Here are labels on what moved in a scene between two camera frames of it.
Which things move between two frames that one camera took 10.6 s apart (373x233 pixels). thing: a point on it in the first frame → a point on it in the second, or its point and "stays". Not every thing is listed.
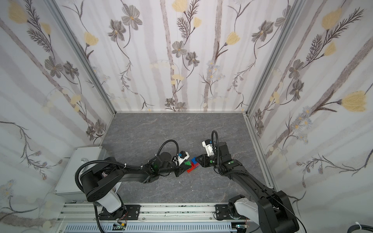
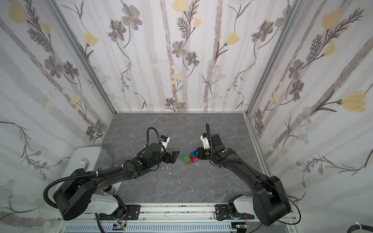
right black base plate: x=222 y=212 stays
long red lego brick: x=193 y=166 → x=191 y=162
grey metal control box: x=67 y=189 stays
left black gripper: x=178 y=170 → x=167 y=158
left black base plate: x=131 y=212 stays
